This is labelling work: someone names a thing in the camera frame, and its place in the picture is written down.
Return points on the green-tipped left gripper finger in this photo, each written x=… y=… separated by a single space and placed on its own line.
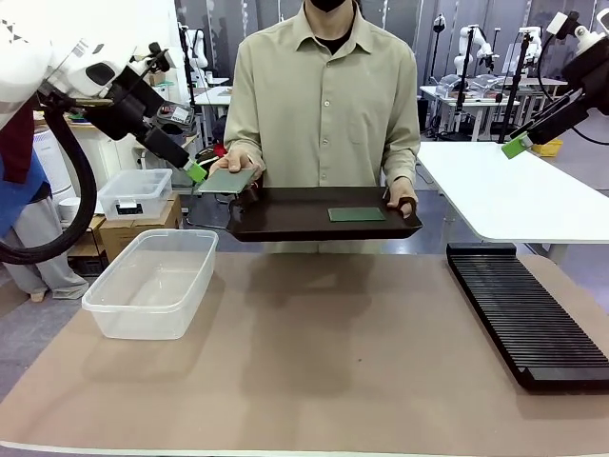
x=194 y=189
x=166 y=145

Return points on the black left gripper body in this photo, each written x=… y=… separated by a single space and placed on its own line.
x=123 y=105

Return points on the green-tipped right gripper finger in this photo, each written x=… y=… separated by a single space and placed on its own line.
x=542 y=115
x=516 y=148

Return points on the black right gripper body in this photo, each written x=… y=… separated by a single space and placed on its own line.
x=592 y=76

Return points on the green PCB board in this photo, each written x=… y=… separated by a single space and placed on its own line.
x=228 y=183
x=357 y=214

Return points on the dark brown serving tray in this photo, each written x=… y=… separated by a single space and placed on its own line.
x=295 y=219

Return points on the person's right forearm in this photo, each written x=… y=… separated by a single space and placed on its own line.
x=242 y=133

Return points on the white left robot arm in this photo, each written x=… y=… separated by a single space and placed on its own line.
x=28 y=62

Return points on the person's left forearm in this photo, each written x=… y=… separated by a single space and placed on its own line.
x=402 y=152

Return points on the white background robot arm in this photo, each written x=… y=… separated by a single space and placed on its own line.
x=464 y=52
x=200 y=47

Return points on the person's right hand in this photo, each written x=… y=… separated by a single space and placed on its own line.
x=235 y=162

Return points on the person's left hand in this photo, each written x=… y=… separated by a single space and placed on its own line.
x=406 y=195

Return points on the yellow box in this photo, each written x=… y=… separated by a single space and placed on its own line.
x=547 y=148

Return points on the tan mounting plate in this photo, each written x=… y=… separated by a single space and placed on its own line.
x=92 y=102

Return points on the black tripod stand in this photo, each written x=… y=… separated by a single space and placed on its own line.
x=516 y=90

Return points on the white side table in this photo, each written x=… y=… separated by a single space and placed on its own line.
x=499 y=190

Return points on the small lidded clear storage box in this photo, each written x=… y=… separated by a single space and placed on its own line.
x=138 y=190

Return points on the brown cardboard box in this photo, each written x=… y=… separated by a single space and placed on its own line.
x=143 y=233

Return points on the white background desk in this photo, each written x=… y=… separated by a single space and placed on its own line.
x=214 y=95

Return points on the white background workbench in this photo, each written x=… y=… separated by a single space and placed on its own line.
x=447 y=93

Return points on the white air purifier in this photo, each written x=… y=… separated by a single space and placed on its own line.
x=47 y=162

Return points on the bystander in blue and red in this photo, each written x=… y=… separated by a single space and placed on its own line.
x=19 y=200

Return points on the clear plastic bin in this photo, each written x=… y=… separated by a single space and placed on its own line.
x=143 y=328

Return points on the person in beige shirt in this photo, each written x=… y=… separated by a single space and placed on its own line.
x=323 y=95

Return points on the black slotted PCB rack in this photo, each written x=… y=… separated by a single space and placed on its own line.
x=523 y=314

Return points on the brown table cover sheet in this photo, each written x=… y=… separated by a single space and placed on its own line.
x=333 y=357

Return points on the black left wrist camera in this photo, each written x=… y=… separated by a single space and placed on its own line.
x=152 y=57

